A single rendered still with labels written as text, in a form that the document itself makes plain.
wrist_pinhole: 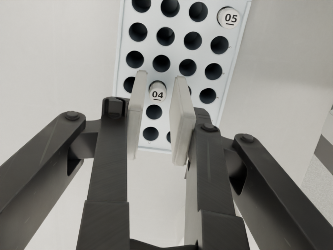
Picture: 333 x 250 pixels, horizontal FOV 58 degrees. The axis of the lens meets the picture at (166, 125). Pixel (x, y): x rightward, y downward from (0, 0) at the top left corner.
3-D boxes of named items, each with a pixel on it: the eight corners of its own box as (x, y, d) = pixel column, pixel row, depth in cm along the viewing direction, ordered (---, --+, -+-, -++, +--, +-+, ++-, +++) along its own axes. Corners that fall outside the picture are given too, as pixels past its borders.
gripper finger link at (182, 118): (182, 115, 15) (196, 117, 15) (175, 74, 21) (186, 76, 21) (172, 166, 16) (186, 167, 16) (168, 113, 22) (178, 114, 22)
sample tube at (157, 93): (164, 84, 25) (165, 105, 21) (149, 82, 25) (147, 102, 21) (166, 70, 25) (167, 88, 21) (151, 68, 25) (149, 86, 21)
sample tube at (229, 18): (223, 21, 23) (238, 31, 19) (208, 19, 23) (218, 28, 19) (227, 4, 23) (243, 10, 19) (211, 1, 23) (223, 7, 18)
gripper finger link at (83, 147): (120, 166, 14) (54, 158, 14) (129, 120, 19) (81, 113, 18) (123, 138, 13) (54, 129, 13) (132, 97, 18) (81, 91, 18)
